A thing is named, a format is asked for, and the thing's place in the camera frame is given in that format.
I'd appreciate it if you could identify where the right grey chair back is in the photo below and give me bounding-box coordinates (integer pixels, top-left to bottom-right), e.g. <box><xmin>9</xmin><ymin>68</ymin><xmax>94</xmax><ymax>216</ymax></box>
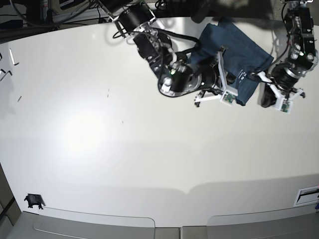
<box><xmin>181</xmin><ymin>207</ymin><xmax>319</xmax><ymax>239</ymax></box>

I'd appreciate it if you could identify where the black plastic clip part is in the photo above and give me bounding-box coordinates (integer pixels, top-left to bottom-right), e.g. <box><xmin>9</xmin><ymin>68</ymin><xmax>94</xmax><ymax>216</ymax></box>
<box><xmin>24</xmin><ymin>194</ymin><xmax>45</xmax><ymax>210</ymax></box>

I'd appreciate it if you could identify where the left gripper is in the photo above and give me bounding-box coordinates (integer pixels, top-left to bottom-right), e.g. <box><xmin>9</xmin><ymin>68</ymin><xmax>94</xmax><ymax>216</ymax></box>
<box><xmin>260</xmin><ymin>64</ymin><xmax>300</xmax><ymax>108</ymax></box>

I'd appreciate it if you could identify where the silver hex key pair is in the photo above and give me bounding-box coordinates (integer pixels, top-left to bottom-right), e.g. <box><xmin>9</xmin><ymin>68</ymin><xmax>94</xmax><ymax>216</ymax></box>
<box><xmin>0</xmin><ymin>69</ymin><xmax>12</xmax><ymax>81</ymax></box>

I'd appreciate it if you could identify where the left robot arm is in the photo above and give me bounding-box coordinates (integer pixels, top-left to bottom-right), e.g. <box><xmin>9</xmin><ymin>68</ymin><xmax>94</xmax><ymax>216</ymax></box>
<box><xmin>258</xmin><ymin>0</ymin><xmax>319</xmax><ymax>113</ymax></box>

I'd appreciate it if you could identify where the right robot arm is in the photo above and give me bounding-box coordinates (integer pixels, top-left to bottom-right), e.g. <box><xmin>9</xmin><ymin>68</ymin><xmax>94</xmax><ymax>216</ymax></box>
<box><xmin>98</xmin><ymin>0</ymin><xmax>238</xmax><ymax>103</ymax></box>

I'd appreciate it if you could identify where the blue T-shirt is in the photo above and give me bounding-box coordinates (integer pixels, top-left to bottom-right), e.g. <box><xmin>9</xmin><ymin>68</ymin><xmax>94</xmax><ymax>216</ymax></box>
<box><xmin>189</xmin><ymin>18</ymin><xmax>274</xmax><ymax>106</ymax></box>

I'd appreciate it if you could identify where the blue box in background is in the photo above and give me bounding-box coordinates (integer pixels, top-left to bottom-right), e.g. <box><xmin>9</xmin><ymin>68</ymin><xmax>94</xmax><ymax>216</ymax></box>
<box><xmin>0</xmin><ymin>19</ymin><xmax>23</xmax><ymax>30</ymax></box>

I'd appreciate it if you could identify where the long silver hex key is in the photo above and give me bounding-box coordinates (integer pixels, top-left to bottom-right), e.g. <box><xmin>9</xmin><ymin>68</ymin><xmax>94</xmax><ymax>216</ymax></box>
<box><xmin>9</xmin><ymin>48</ymin><xmax>19</xmax><ymax>66</ymax></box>

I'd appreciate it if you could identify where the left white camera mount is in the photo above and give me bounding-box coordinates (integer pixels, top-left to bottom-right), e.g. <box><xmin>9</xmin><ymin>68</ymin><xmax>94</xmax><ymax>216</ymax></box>
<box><xmin>251</xmin><ymin>72</ymin><xmax>306</xmax><ymax>114</ymax></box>

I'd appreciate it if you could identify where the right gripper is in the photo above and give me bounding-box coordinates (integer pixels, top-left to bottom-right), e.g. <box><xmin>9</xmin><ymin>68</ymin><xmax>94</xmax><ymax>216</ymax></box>
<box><xmin>198</xmin><ymin>62</ymin><xmax>237</xmax><ymax>92</ymax></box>

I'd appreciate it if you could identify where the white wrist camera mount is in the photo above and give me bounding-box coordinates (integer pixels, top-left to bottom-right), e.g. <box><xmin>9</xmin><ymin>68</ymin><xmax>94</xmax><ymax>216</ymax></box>
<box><xmin>194</xmin><ymin>47</ymin><xmax>238</xmax><ymax>108</ymax></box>

